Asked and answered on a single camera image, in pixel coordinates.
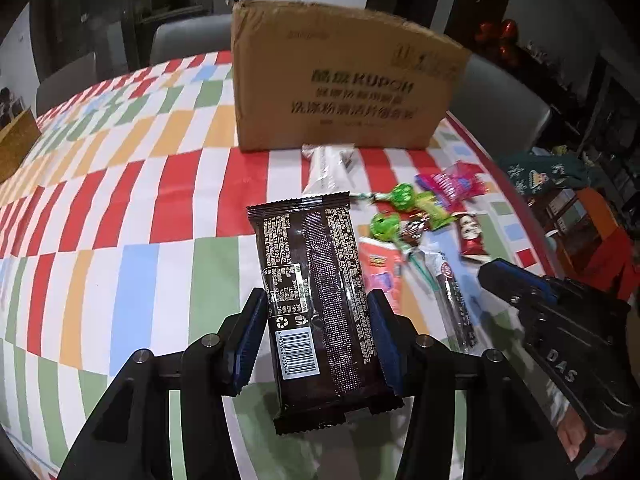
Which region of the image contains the person's right hand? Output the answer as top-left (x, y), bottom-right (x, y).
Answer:
top-left (559, 400), bottom-right (621, 466)

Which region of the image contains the green printed cloth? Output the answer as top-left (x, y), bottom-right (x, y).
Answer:
top-left (500, 147), bottom-right (596, 196)

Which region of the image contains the green lollipop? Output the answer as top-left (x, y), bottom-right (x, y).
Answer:
top-left (350, 183), bottom-right (418, 209)
top-left (369, 211), bottom-right (436, 286)

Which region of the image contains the small red chocolate packet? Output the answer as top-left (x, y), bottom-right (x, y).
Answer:
top-left (457, 211), bottom-right (488, 261)

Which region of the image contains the long dark wafer bar packet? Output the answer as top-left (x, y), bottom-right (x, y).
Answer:
top-left (422, 250), bottom-right (481, 356)

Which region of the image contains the light green candy packet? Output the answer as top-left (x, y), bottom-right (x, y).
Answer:
top-left (410, 191), bottom-right (458, 233)

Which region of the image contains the red foil balloon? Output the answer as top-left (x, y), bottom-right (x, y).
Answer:
top-left (475, 19), bottom-right (521, 66)

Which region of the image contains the grey chair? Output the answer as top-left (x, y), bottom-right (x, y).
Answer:
top-left (35, 52), bottom-right (98, 116)
top-left (150, 14), bottom-right (236, 66)
top-left (450, 52), bottom-right (553, 148)

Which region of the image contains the orange chair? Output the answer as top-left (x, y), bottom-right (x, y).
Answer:
top-left (530, 187), bottom-right (636, 301)

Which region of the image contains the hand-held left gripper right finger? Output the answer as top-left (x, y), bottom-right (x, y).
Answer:
top-left (365, 290), bottom-right (583, 480)

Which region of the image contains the dark brown chocolate packet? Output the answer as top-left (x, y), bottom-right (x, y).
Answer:
top-left (247, 191), bottom-right (406, 436)

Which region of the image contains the cluttered shelf unit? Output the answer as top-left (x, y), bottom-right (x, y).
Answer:
top-left (520, 45), bottom-right (640, 196)

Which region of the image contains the orange pink snack packet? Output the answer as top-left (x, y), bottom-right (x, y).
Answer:
top-left (359, 236), bottom-right (408, 311)

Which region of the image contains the small brown candy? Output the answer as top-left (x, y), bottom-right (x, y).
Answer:
top-left (400, 212), bottom-right (431, 247)

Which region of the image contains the brown cardboard box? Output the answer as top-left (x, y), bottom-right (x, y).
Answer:
top-left (231, 0), bottom-right (472, 153)

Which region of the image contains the white snack bar packet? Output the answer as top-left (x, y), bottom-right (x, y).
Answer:
top-left (300, 143), bottom-right (357, 197)

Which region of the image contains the golden brown box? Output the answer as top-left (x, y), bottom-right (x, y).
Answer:
top-left (0, 110), bottom-right (42, 183)

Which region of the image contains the pink candy packet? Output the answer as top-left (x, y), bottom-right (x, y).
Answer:
top-left (416, 160), bottom-right (493, 211)

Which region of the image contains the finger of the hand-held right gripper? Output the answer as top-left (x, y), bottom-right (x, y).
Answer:
top-left (477, 258), bottom-right (561, 307)
top-left (481, 280), bottom-right (538, 341)

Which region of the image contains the dark glass cabinet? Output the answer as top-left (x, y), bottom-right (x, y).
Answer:
top-left (30, 0), bottom-right (236, 86)

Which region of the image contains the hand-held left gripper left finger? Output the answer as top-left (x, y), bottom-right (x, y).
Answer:
top-left (57, 287), bottom-right (271, 480)

